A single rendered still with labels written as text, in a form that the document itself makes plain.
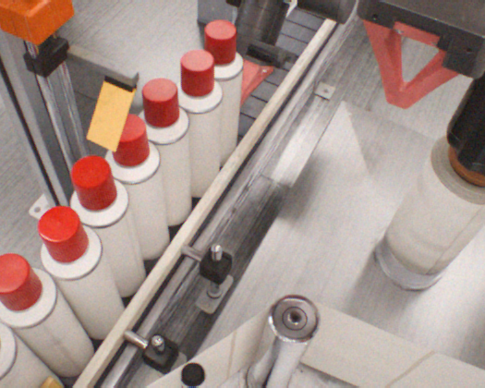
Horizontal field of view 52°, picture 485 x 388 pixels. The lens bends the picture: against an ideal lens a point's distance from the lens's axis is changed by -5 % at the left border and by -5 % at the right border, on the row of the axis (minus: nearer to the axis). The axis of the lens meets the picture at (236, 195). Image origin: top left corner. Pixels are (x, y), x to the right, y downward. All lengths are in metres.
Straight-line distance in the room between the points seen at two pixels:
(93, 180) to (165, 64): 0.49
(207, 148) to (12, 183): 0.32
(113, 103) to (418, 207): 0.30
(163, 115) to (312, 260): 0.25
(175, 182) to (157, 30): 0.46
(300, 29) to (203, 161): 0.38
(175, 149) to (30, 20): 0.19
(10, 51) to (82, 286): 0.21
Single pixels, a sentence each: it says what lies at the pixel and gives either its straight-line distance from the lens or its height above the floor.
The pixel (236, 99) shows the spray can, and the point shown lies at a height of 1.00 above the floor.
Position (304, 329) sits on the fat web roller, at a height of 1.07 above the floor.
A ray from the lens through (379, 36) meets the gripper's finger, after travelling 0.29.
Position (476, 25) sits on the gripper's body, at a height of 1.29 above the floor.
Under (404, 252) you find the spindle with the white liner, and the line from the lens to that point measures 0.58.
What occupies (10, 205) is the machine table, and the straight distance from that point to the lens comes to 0.74.
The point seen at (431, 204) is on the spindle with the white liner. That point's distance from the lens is 0.51.
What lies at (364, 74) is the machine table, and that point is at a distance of 0.91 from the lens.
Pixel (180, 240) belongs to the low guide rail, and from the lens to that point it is 0.57.
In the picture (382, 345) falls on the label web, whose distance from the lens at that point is 0.42.
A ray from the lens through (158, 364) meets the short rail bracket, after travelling 0.52.
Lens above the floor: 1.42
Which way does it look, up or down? 56 degrees down
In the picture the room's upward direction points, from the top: 6 degrees clockwise
